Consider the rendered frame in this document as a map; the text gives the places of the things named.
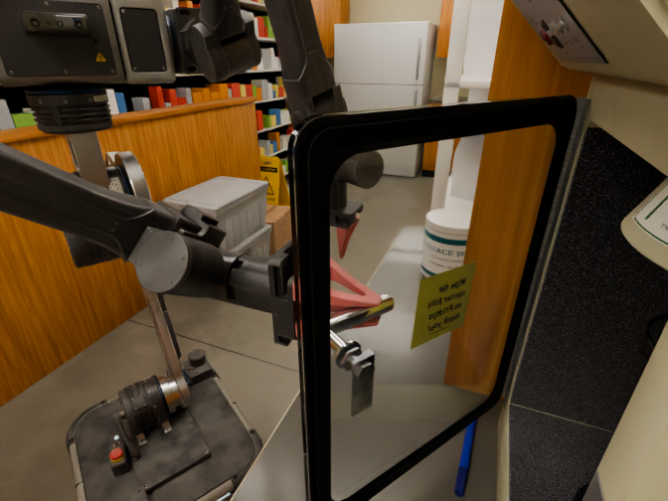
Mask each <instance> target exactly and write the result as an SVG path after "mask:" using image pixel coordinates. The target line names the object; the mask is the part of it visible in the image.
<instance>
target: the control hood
mask: <svg viewBox="0 0 668 501"><path fill-rule="evenodd" d="M511 1H512V2H513V4H514V5H515V6H516V7H517V9H518V10H519V11H520V13H521V14H522V15H523V16H524V18H525V19H526V20H527V22H528V23H529V24H530V26H531V27H532V28H533V29H534V31H535V32H536V33H537V35H538V36H539V37H540V38H541V40H542V37H541V36H540V35H539V33H538V32H537V31H536V30H535V28H534V27H533V26H532V24H531V23H530V22H529V21H528V19H527V18H526V17H525V15H524V14H523V13H522V11H521V10H520V9H519V8H518V6H517V5H516V4H515V2H514V1H513V0H511ZM561 1H562V2H563V3H564V5H565V6H566V7H567V8H568V10H569V11H570V12H571V14H572V15H573V16H574V18H575V19H576V20H577V22H578V23H579V24H580V26H581V27H582V28H583V30H584V31H585V32H586V34H587V35H588V36H589V38H590V39H591V40H592V42H593V43H594V44H595V46H596V47H597V48H598V50H599V51H600V52H601V54H602V55H603V56H604V57H605V59H606V60H607V61H608V64H600V63H576V62H560V61H559V59H558V58H557V57H556V55H555V54H554V53H553V52H552V50H551V49H550V48H549V46H548V45H547V44H546V43H545V42H544V41H543V40H542V41H543V42H544V44H545V45H546V46H547V48H548V49H549V50H550V51H551V53H552V54H553V55H554V57H555V58H556V59H557V60H558V62H559V63H560V64H561V66H562V67H566V68H567V69H568V70H574V71H580V72H586V73H592V74H598V75H604V76H610V77H617V78H623V79H629V80H635V81H641V82H647V83H653V84H665V85H668V0H561Z"/></svg>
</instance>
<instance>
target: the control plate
mask: <svg viewBox="0 0 668 501"><path fill-rule="evenodd" d="M513 1H514V2H515V4H516V5H517V6H518V8H519V9H520V10H521V11H522V13H523V14H524V15H525V17H526V18H527V19H528V21H529V22H530V23H531V24H532V26H533V27H534V28H535V30H536V31H537V32H538V33H539V35H540V31H541V30H542V29H543V28H542V27H541V23H540V22H541V20H542V19H543V20H544V22H545V23H546V24H547V25H548V27H549V28H550V29H551V27H550V25H549V24H550V23H551V24H552V25H553V26H555V25H554V23H553V20H555V21H556V22H557V23H559V20H558V18H557V17H558V16H559V17H561V18H562V19H563V20H564V22H565V23H566V24H567V25H568V27H569V31H567V30H566V29H563V31H564V33H563V34H562V33H561V32H560V33H559V36H557V35H556V34H555V36H556V37H557V38H558V40H559V41H560V42H561V44H562V45H563V46H564V47H563V48H562V49H560V48H559V47H556V45H555V44H553V45H552V46H549V45H548V44H547V43H546V42H545V43H546V44H547V45H548V46H549V48H550V49H551V50H552V52H553V53H554V54H555V55H556V57H557V58H558V59H559V61H560V62H576V63H600V64H608V61H607V60H606V59H605V57H604V56H603V55H602V54H601V52H600V51H599V50H598V48H597V47H596V46H595V44H594V43H593V42H592V40H591V39H590V38H589V36H588V35H587V34H586V32H585V31H584V30H583V28H582V27H581V26H580V24H579V23H578V22H577V20H576V19H575V18H574V16H573V15H572V14H571V12H570V11H569V10H568V8H567V7H566V6H565V5H564V3H563V2H562V1H561V0H513ZM540 36H541V35H540Z"/></svg>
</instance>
